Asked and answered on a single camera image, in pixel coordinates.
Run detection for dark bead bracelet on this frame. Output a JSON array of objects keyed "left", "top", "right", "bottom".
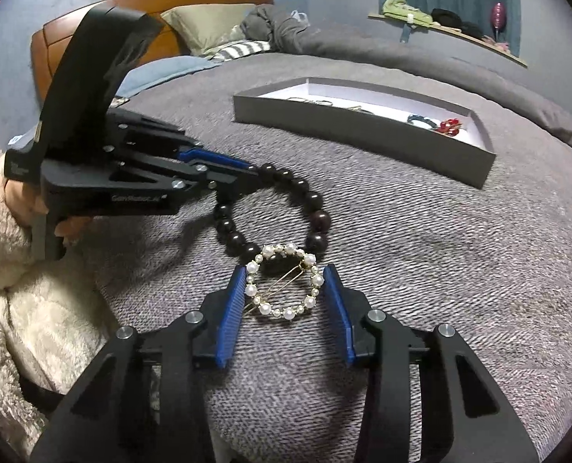
[{"left": 213, "top": 164, "right": 334, "bottom": 257}]

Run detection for grey bed sheet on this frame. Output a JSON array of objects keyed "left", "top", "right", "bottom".
[{"left": 64, "top": 53, "right": 572, "bottom": 463}]

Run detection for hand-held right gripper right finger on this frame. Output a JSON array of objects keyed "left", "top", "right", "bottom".
[{"left": 322, "top": 264, "right": 541, "bottom": 463}]

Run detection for round pearl hair clip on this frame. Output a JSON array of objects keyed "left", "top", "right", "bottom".
[{"left": 244, "top": 242, "right": 325, "bottom": 321}]

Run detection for green cloth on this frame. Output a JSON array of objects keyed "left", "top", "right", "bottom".
[{"left": 382, "top": 0, "right": 434, "bottom": 26}]

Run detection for wooden headboard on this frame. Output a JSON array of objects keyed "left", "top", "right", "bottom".
[{"left": 30, "top": 0, "right": 274, "bottom": 102}]

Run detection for grey jewelry tray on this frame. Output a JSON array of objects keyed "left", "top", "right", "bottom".
[{"left": 233, "top": 77, "right": 497, "bottom": 190}]

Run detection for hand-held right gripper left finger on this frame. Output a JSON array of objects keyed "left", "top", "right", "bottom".
[{"left": 29, "top": 265, "right": 248, "bottom": 463}]

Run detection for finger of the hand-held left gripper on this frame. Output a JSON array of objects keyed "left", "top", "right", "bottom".
[
  {"left": 177, "top": 146, "right": 260, "bottom": 175},
  {"left": 117, "top": 161, "right": 260, "bottom": 194}
]

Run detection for striped pillow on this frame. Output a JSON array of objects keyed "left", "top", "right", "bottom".
[{"left": 211, "top": 40, "right": 272, "bottom": 61}]

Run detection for wooden window sill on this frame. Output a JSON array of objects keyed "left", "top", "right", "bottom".
[{"left": 368, "top": 12, "right": 528, "bottom": 68}]

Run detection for black clothes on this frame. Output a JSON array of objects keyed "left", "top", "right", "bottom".
[{"left": 430, "top": 8, "right": 484, "bottom": 39}]

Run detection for pink cloth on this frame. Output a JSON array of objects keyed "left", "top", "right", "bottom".
[{"left": 481, "top": 34, "right": 511, "bottom": 54}]

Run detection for beige pillow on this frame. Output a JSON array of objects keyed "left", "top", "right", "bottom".
[{"left": 161, "top": 4, "right": 258, "bottom": 57}]

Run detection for blue pillow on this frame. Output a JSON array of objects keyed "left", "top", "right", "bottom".
[{"left": 117, "top": 55, "right": 219, "bottom": 98}]

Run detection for person's left forearm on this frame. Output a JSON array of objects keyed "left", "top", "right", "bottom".
[{"left": 0, "top": 159, "right": 123, "bottom": 459}]

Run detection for person's left hand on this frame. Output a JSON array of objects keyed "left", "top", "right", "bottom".
[{"left": 3, "top": 181, "right": 93, "bottom": 247}]

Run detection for grey duvet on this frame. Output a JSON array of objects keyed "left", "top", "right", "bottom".
[{"left": 240, "top": 4, "right": 572, "bottom": 162}]

